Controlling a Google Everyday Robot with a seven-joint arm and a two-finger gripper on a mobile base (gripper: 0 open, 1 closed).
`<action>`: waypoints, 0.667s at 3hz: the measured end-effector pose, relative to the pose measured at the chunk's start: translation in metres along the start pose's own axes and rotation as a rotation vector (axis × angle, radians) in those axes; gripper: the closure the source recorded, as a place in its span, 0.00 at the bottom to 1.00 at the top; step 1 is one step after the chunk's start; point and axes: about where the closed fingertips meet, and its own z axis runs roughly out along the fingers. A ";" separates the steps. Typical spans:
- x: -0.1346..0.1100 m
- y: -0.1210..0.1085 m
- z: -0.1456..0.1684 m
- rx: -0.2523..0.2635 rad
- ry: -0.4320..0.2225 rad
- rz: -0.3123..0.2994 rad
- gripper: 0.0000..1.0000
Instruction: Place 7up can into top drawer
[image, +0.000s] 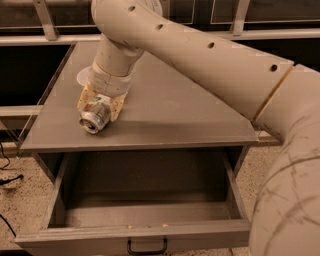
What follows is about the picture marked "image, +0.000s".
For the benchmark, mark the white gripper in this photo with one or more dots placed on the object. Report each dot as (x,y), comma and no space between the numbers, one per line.
(106,84)

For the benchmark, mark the crushed 7up can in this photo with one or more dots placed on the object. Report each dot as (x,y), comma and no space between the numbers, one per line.
(96,114)

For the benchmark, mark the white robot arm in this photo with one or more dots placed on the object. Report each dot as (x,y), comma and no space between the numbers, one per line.
(275,94)

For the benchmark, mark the open grey top drawer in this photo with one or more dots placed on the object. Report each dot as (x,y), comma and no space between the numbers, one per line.
(188,196)

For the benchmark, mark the white ceramic bowl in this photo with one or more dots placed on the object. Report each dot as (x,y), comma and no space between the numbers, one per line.
(83,77)

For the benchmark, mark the grey cabinet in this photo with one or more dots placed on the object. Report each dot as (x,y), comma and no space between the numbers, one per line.
(163,110)

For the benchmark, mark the black drawer handle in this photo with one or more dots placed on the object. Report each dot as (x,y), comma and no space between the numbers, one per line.
(146,250)

